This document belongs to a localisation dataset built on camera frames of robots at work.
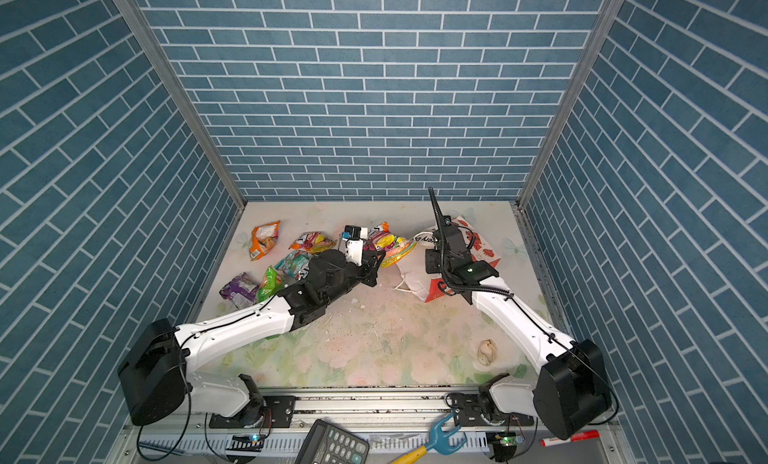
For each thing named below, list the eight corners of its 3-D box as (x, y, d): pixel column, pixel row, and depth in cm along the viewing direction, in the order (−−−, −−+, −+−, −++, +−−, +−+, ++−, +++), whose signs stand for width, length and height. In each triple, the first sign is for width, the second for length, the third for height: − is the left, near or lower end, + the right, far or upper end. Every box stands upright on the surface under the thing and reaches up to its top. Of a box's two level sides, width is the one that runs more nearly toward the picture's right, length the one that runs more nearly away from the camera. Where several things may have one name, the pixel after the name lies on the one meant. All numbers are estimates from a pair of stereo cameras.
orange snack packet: (250, 260, 104) (244, 251, 100) (262, 229, 114) (257, 220, 110) (272, 260, 105) (267, 252, 101) (282, 229, 114) (278, 220, 110)
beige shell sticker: (478, 365, 83) (480, 363, 82) (474, 341, 88) (476, 338, 86) (498, 365, 84) (500, 363, 82) (493, 341, 88) (495, 338, 86)
